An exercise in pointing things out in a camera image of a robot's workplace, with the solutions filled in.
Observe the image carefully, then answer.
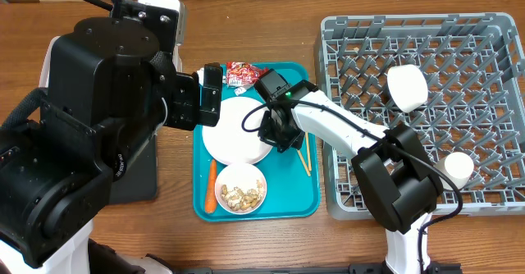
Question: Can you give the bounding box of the crumpled white tissue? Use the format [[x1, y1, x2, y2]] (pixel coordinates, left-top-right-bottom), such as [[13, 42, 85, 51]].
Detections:
[[197, 68, 204, 85]]

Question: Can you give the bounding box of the large white plate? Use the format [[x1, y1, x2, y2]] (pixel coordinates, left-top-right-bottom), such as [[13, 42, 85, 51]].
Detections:
[[202, 97, 272, 165]]

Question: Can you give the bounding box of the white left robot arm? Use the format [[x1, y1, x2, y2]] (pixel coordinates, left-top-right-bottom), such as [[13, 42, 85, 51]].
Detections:
[[1, 0, 223, 273]]

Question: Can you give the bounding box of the clear plastic bin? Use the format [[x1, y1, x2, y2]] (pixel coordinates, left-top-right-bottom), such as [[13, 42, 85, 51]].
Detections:
[[39, 36, 183, 88]]

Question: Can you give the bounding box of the wooden chopstick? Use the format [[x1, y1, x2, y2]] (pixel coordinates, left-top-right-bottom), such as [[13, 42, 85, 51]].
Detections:
[[304, 132, 312, 173], [296, 150, 311, 177]]

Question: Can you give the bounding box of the orange carrot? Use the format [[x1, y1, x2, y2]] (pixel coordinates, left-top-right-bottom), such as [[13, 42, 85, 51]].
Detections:
[[204, 159, 217, 214]]

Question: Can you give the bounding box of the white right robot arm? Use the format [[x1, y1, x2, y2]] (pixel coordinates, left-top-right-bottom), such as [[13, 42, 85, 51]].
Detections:
[[254, 80, 474, 273]]

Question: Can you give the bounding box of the red snack wrapper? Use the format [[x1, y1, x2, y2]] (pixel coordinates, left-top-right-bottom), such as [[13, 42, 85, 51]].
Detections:
[[226, 62, 268, 88]]

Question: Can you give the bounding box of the pink bowl with food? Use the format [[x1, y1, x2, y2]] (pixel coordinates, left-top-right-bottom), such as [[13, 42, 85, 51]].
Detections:
[[215, 163, 267, 216]]

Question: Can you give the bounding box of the black tray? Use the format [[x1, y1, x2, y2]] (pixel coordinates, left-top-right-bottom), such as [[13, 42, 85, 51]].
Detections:
[[109, 138, 158, 205]]

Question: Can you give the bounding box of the white bowl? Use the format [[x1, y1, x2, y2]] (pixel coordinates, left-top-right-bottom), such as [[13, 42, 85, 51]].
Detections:
[[386, 64, 428, 113]]

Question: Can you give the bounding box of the pale green cup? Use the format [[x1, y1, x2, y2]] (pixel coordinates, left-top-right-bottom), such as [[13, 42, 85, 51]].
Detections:
[[434, 152, 474, 190]]

